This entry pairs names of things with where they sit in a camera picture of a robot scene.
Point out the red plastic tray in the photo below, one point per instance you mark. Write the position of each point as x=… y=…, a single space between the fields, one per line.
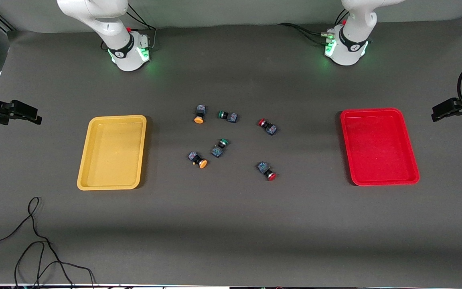
x=379 y=148

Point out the yellow mushroom push button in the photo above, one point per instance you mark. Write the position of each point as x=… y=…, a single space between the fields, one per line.
x=197 y=158
x=199 y=114

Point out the aluminium frame rail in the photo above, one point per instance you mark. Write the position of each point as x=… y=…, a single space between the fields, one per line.
x=2 y=20

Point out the green mushroom push button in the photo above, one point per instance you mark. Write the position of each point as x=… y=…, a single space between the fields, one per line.
x=228 y=116
x=219 y=148

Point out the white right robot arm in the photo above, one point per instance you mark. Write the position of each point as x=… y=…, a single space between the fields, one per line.
x=110 y=28

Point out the red mushroom push button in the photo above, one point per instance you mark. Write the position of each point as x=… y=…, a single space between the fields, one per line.
x=266 y=170
x=268 y=127

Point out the dark grey table mat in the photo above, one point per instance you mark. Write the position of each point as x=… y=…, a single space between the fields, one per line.
x=231 y=241

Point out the yellow plastic tray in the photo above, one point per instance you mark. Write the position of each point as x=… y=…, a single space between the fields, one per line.
x=112 y=154

